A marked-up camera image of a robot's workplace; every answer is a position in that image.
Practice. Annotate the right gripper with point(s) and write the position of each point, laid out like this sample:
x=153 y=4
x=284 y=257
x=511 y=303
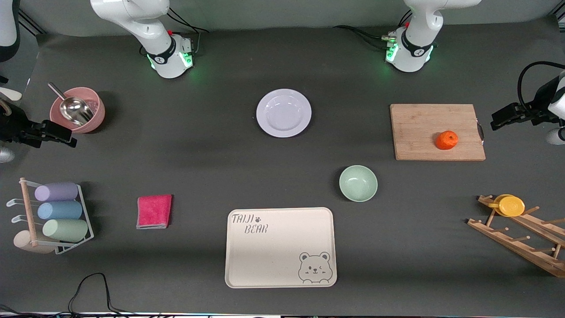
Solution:
x=13 y=127

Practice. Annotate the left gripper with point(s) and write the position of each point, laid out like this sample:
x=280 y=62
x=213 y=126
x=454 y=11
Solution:
x=535 y=113

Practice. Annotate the orange fruit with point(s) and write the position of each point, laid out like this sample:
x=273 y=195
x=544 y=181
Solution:
x=446 y=140

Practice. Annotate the pale lavender round plate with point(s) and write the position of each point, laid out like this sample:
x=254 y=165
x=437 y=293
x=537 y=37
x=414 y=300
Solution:
x=284 y=113

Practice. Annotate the metal scoop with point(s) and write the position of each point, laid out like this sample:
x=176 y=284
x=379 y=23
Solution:
x=75 y=110

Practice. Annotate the pink bowl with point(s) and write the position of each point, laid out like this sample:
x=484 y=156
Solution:
x=98 y=115

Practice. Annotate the purple cup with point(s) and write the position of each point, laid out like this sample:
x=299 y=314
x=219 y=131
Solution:
x=56 y=191

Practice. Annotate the white flat background object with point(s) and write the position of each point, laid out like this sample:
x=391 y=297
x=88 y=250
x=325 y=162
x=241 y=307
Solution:
x=9 y=93

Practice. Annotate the blue cup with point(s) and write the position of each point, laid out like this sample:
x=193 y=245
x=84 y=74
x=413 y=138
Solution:
x=59 y=210

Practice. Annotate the yellow mug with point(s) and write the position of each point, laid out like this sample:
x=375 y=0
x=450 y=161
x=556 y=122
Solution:
x=511 y=206

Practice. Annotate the wooden cutting board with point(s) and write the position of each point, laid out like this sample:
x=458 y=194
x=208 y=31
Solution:
x=419 y=132

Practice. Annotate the green cup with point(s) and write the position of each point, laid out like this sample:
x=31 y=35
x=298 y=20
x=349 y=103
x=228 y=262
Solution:
x=66 y=230

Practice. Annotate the beige cup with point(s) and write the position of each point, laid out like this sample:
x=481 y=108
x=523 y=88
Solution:
x=22 y=242

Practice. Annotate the pink folded cloth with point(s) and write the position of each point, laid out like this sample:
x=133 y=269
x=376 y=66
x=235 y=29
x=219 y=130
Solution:
x=153 y=212

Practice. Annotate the wooden mug rack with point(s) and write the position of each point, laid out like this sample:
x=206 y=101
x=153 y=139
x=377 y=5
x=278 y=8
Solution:
x=521 y=247

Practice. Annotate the mint green bowl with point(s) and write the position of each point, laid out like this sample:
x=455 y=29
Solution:
x=358 y=183

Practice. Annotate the cream tray with bear print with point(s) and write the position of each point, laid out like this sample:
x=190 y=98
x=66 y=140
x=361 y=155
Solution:
x=273 y=251

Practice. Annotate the black frame bar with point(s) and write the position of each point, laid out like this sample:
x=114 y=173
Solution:
x=31 y=22

